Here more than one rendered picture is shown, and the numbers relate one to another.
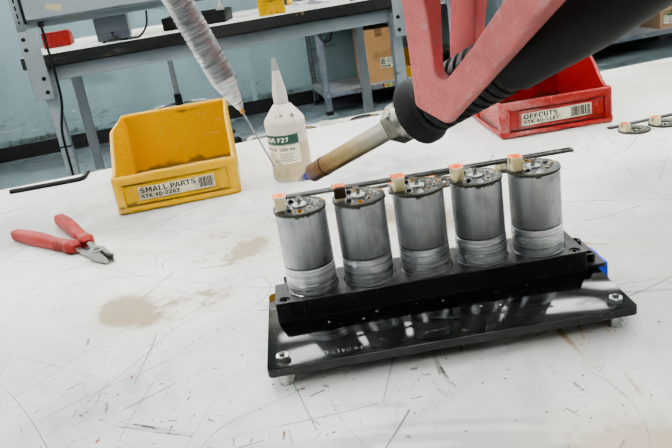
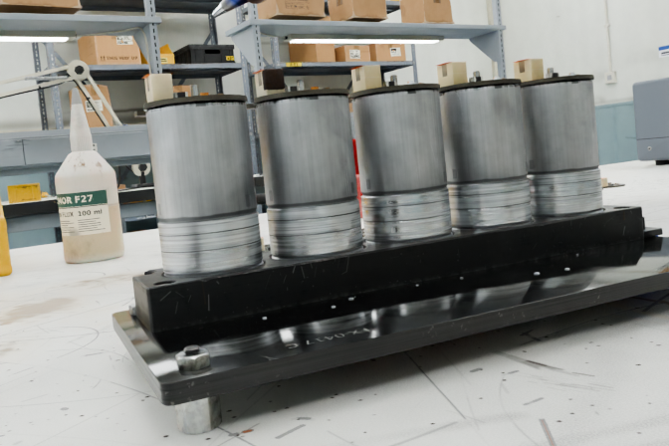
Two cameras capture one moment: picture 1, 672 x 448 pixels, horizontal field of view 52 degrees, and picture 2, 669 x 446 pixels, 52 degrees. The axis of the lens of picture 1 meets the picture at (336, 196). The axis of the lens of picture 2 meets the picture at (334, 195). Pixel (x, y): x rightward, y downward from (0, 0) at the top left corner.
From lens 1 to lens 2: 0.19 m
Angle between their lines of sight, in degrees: 27
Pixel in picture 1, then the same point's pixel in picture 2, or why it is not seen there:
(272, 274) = (96, 322)
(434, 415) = (610, 417)
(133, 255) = not seen: outside the picture
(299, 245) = (202, 161)
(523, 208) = (553, 134)
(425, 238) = (422, 167)
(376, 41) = not seen: hidden behind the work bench
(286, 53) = not seen: hidden behind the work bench
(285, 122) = (90, 172)
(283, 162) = (83, 232)
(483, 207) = (506, 120)
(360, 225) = (317, 131)
